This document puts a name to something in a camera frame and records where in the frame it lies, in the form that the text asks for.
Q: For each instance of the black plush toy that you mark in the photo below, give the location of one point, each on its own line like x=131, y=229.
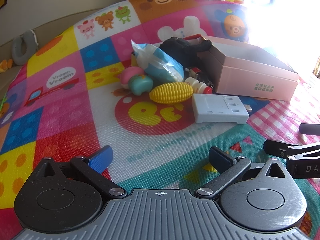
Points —
x=185, y=53

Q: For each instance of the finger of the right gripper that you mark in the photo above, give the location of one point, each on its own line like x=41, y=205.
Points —
x=283, y=149
x=309, y=129

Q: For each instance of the blue white tissue pack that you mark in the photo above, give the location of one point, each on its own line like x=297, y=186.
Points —
x=157, y=64

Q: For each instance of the grey neck pillow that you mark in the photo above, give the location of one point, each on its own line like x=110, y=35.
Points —
x=24, y=47

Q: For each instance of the yellow duck plush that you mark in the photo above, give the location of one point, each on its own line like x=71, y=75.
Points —
x=5, y=65

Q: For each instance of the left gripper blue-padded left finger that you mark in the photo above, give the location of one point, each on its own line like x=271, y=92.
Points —
x=89, y=170

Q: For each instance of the colourful cartoon play mat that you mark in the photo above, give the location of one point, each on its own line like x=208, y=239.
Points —
x=68, y=101

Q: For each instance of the white plastic adapter block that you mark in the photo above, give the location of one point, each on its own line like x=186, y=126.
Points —
x=219, y=108

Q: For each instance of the pink teal squishy toy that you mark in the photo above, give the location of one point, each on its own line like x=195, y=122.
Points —
x=135, y=79

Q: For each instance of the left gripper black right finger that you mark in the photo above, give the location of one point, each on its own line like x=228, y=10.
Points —
x=230, y=169

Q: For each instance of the small yogurt bottle toy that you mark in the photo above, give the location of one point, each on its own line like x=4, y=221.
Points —
x=198, y=87

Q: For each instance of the yellow corn toy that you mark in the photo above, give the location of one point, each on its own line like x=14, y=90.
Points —
x=169, y=93

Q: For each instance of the pink cardboard box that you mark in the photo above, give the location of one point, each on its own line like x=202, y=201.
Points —
x=238, y=68

